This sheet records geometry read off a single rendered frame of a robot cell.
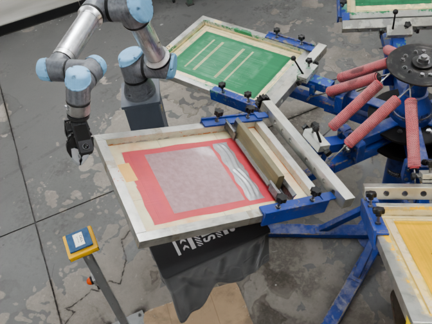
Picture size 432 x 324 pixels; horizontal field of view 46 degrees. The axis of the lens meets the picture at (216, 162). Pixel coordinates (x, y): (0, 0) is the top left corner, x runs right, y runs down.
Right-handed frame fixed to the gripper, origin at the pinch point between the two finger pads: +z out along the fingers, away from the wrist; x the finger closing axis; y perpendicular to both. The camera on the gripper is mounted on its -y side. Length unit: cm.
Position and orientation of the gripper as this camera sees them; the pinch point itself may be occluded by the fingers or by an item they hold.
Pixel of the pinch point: (80, 163)
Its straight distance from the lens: 179.2
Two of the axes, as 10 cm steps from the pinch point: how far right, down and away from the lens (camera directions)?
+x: -8.9, 1.6, -4.2
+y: -4.1, -6.4, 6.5
